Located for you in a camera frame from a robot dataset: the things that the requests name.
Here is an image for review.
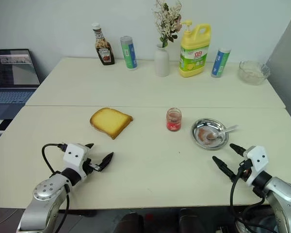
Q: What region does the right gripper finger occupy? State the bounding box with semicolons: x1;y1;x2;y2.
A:
212;156;236;180
229;143;246;157

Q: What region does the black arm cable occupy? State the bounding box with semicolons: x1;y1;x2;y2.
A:
229;161;269;233
41;143;71;219

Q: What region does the white plastic spoon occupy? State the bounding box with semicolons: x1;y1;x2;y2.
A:
206;124;239;141

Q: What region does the small red jam jar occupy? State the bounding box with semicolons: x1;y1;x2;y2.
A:
166;108;182;133

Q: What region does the brown ketchup bottle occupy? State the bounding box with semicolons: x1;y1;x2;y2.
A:
91;22;115;67

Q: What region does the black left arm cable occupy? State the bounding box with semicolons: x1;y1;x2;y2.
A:
41;143;71;219

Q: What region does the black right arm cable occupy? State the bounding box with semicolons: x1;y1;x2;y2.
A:
229;161;269;233

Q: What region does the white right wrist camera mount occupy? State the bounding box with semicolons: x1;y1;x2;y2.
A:
242;145;270;188

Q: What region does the yellow dish soap bottle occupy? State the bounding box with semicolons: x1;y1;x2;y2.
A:
178;19;212;79

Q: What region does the clear glass bowl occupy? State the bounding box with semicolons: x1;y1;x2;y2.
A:
238;60;271;86

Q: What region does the toasted bread slice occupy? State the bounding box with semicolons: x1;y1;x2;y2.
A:
89;107;134;141

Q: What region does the dark rounded shape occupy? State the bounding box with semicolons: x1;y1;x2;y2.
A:
178;208;202;233

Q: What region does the dried flower bouquet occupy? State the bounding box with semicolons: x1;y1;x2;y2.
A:
152;0;183;49

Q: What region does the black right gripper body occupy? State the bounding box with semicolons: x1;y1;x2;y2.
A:
232;156;254;182

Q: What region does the black laptop stand base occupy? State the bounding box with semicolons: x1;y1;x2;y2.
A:
0;118;13;132

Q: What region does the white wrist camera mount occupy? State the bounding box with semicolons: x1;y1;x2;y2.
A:
63;143;91;183
242;145;270;188

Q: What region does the round metal plate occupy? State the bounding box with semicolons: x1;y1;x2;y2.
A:
190;117;229;151

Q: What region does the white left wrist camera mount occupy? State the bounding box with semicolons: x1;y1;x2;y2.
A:
63;143;91;183

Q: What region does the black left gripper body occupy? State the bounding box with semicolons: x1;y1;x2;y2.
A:
82;157;100;174

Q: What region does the white ceramic vase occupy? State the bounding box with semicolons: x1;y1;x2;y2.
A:
154;43;171;78

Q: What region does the green blue tube canister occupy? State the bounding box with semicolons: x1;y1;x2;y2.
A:
119;35;139;71
210;47;233;79

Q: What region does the open laptop computer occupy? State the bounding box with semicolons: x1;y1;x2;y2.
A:
0;49;41;120

